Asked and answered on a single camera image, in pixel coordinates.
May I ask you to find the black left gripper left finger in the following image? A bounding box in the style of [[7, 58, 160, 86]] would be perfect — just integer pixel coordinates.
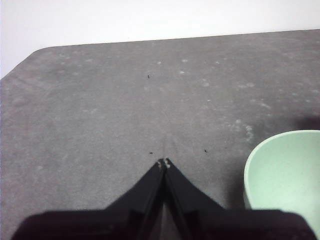
[[11, 158, 166, 240]]

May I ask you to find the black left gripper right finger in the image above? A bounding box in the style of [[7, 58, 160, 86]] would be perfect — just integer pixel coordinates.
[[163, 157, 320, 240]]

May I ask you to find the green ribbed bowl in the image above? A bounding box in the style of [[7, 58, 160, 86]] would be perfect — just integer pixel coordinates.
[[243, 129, 320, 226]]

